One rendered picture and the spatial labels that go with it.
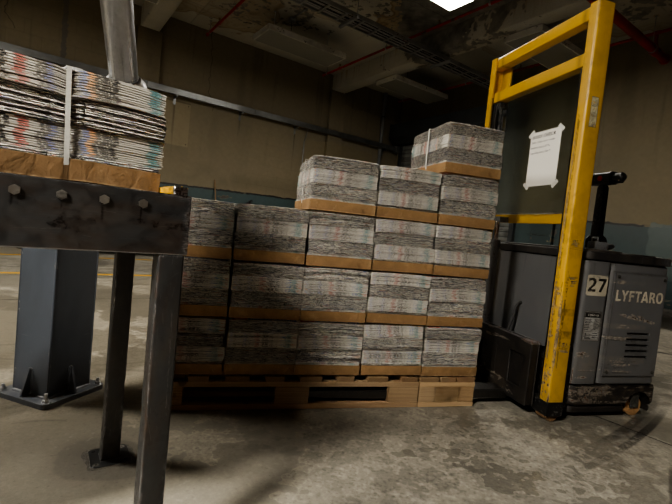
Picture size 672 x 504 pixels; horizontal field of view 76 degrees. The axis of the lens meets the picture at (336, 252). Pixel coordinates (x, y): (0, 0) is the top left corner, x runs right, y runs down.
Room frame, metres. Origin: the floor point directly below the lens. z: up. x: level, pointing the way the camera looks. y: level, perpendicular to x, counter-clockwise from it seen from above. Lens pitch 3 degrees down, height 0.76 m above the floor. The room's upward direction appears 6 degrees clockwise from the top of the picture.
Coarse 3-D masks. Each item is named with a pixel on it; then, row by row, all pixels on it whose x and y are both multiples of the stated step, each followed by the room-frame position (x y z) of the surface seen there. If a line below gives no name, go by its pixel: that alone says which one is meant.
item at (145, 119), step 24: (96, 96) 0.89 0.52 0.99; (120, 96) 0.92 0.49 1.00; (144, 96) 0.95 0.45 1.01; (96, 120) 0.90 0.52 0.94; (120, 120) 0.92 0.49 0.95; (144, 120) 0.95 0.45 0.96; (96, 144) 0.90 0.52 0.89; (120, 144) 0.93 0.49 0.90; (144, 144) 0.96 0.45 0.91; (144, 168) 0.96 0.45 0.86
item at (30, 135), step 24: (0, 72) 0.80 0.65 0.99; (24, 72) 0.82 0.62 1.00; (48, 72) 0.84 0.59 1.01; (0, 96) 0.80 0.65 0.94; (24, 96) 0.82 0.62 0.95; (48, 96) 0.85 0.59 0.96; (0, 120) 0.80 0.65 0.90; (24, 120) 0.83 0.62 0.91; (48, 120) 0.85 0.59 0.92; (0, 144) 0.80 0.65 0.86; (24, 144) 0.83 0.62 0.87
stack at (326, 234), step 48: (192, 240) 1.62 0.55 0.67; (240, 240) 1.67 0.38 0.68; (288, 240) 1.72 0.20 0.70; (336, 240) 1.78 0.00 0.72; (384, 240) 1.84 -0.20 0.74; (432, 240) 1.90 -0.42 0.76; (192, 288) 1.63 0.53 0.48; (240, 288) 1.67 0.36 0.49; (288, 288) 1.73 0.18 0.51; (336, 288) 1.78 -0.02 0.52; (384, 288) 1.84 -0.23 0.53; (192, 336) 1.63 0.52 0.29; (240, 336) 1.68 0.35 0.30; (288, 336) 1.74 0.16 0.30; (336, 336) 1.78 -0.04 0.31; (384, 336) 1.85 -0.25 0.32; (192, 384) 1.63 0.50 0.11; (240, 384) 1.68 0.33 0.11; (288, 384) 1.73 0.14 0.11; (336, 384) 1.79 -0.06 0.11; (384, 384) 1.85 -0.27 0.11
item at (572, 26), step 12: (588, 12) 1.94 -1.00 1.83; (564, 24) 2.07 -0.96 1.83; (576, 24) 1.99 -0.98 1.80; (540, 36) 2.22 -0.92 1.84; (552, 36) 2.14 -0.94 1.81; (564, 36) 2.09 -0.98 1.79; (528, 48) 2.30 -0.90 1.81; (540, 48) 2.24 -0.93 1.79; (504, 60) 2.49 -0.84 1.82; (516, 60) 2.41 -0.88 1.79
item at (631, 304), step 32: (512, 256) 2.43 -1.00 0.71; (544, 256) 2.19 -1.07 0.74; (608, 256) 1.96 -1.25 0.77; (640, 256) 2.02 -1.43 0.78; (512, 288) 2.40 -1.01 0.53; (544, 288) 2.17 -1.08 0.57; (608, 288) 2.00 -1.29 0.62; (640, 288) 2.03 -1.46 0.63; (544, 320) 2.14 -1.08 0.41; (576, 320) 1.95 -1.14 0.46; (608, 320) 1.99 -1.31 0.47; (640, 320) 2.04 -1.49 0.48; (576, 352) 1.94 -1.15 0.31; (608, 352) 1.99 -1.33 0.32; (640, 352) 2.05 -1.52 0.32; (576, 384) 1.96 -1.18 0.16; (608, 384) 2.02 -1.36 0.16; (640, 384) 2.07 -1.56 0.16
